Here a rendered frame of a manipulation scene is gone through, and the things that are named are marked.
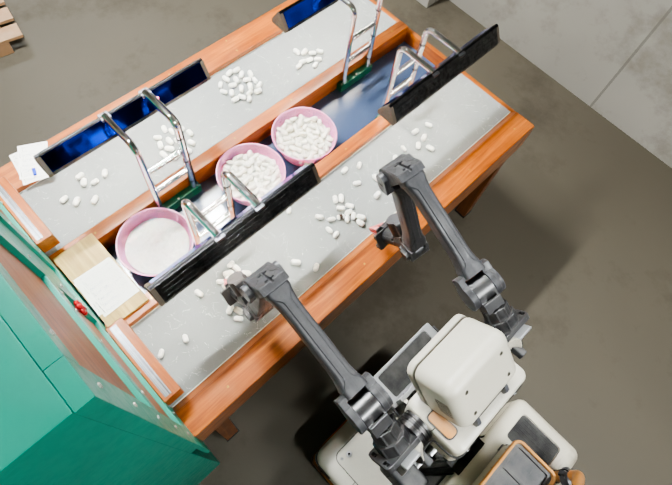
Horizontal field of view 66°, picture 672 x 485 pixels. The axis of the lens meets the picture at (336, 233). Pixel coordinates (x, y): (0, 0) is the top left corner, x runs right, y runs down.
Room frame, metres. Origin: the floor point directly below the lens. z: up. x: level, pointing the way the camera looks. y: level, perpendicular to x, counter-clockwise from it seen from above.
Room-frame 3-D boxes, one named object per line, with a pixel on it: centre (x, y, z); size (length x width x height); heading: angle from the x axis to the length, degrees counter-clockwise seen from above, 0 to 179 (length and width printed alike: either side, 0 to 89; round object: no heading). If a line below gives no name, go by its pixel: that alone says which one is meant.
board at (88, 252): (0.48, 0.74, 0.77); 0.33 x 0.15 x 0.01; 56
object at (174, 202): (0.92, 0.69, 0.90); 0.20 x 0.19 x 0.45; 146
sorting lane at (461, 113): (0.97, 0.00, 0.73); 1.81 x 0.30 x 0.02; 146
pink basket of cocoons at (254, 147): (1.03, 0.37, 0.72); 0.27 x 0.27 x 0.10
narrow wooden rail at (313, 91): (1.25, 0.41, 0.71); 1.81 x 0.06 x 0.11; 146
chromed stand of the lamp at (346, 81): (1.72, 0.14, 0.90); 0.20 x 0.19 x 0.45; 146
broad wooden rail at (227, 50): (1.47, 0.73, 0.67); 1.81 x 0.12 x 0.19; 146
